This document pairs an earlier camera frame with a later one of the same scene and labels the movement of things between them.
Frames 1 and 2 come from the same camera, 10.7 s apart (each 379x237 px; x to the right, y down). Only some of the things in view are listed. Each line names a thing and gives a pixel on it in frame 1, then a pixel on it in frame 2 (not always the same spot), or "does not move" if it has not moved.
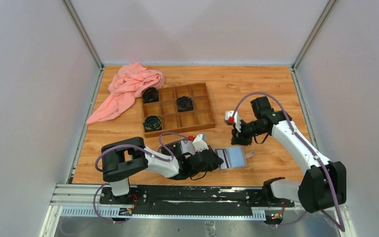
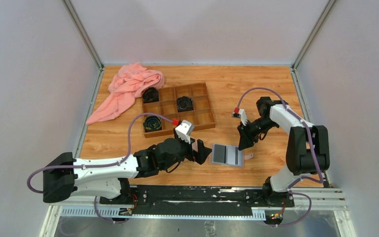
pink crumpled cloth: [130, 81] does not move
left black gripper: [217, 161] to [202, 152]
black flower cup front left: [152, 123] does not move
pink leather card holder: [234, 157] does not move
